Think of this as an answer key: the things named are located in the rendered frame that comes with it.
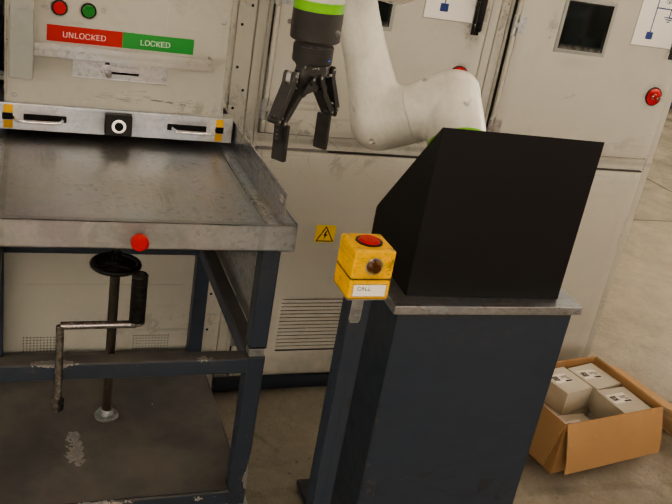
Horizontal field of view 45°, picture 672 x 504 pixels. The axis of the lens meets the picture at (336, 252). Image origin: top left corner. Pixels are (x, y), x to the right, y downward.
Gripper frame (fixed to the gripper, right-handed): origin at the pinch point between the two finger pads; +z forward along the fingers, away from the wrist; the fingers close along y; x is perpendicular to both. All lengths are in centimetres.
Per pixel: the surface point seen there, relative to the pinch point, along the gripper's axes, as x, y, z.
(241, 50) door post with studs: -51, -42, -4
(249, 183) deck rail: -18.6, -9.5, 15.2
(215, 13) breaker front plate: -42.3, -21.0, -16.3
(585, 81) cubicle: 15, -125, -4
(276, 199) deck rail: -4.3, -0.2, 12.1
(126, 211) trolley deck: -21.5, 23.6, 14.8
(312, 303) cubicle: -31, -64, 70
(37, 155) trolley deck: -55, 18, 15
